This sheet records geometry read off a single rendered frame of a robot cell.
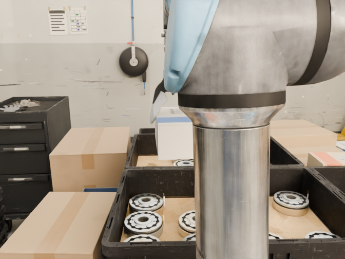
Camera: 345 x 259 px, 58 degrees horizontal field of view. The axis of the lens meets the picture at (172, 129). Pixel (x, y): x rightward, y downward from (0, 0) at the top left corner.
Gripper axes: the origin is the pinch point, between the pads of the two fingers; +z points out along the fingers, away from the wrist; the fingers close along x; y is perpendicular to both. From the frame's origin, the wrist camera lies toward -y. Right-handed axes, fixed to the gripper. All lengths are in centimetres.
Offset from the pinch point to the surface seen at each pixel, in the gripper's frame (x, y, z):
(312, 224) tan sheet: -37.0, -7.5, 28.1
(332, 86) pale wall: -251, 326, 34
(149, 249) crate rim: 8.8, -26.5, 19.0
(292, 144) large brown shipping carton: -60, 53, 25
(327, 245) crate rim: -27.5, -28.6, 18.9
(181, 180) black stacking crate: -2.3, 11.4, 21.6
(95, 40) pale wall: 68, 325, -27
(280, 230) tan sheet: -26.8, -9.3, 28.1
